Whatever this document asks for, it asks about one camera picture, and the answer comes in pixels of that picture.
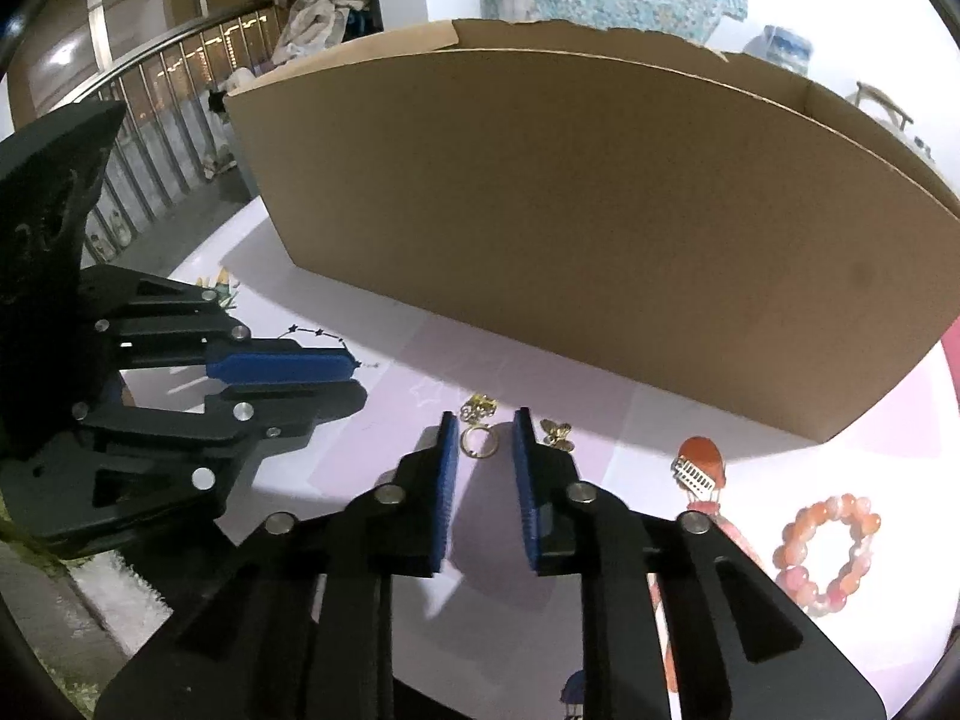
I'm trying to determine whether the gold ring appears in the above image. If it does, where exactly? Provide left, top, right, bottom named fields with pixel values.
left=459, top=426, right=500, bottom=460

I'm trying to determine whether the metal balcony railing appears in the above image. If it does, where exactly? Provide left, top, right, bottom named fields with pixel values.
left=75, top=4, right=286, bottom=256

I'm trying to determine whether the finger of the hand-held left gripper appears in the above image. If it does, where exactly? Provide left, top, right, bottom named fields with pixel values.
left=0, top=379, right=370, bottom=560
left=79, top=264, right=362, bottom=385

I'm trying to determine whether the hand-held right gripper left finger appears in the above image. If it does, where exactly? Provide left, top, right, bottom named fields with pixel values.
left=94, top=412, right=460, bottom=720

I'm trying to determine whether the wooden chair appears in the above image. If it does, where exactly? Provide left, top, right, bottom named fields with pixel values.
left=855, top=81, right=916, bottom=132

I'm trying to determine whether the blue water dispenser bottle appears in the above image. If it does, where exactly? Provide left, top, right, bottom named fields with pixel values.
left=742, top=24, right=815, bottom=77

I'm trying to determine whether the pink bead bracelet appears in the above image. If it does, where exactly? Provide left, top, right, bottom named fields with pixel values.
left=772, top=493, right=882, bottom=616

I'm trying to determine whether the pile of clothes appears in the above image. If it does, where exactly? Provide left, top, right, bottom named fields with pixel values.
left=271, top=0, right=376, bottom=65

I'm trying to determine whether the brown cardboard box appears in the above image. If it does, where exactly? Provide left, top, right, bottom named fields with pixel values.
left=223, top=19, right=960, bottom=458

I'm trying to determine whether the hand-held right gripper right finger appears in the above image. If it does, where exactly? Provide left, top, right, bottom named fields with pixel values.
left=512, top=406, right=886, bottom=720

